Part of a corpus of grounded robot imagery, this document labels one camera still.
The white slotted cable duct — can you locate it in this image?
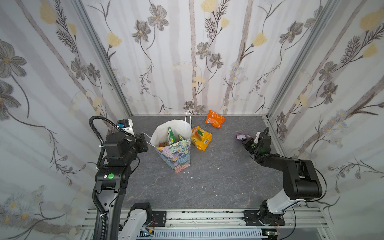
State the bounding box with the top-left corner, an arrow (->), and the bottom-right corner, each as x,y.
135,229 -> 269,240

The small orange snack packet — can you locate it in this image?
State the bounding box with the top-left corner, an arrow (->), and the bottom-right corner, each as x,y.
205,110 -> 226,129

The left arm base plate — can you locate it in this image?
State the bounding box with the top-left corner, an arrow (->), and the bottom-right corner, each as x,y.
149,211 -> 167,227

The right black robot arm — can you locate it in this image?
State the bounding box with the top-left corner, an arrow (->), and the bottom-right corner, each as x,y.
237,127 -> 327,226

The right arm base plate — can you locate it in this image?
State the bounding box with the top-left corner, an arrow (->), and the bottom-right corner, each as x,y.
243,211 -> 286,227

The purple snack packet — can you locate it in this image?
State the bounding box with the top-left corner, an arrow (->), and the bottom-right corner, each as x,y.
236,134 -> 251,142

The yellow snack bag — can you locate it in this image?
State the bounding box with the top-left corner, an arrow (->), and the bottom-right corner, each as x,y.
191,127 -> 213,152

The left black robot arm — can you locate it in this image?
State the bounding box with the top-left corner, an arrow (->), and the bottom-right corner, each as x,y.
89,116 -> 149,240

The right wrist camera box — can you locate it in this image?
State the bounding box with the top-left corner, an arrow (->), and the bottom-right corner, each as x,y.
254,132 -> 261,144

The green Fox's candy bag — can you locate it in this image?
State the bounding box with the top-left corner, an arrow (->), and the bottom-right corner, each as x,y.
167,127 -> 176,146

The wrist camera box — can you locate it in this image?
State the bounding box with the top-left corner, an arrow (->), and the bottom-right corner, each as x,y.
117,119 -> 135,136
254,132 -> 261,144

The white paper bag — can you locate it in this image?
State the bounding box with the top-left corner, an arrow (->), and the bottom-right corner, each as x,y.
145,111 -> 192,174

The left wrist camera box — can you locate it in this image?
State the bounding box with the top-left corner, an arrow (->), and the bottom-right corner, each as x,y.
117,119 -> 135,136

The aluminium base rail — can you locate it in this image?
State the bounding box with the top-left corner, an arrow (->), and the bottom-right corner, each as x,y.
80,203 -> 334,240

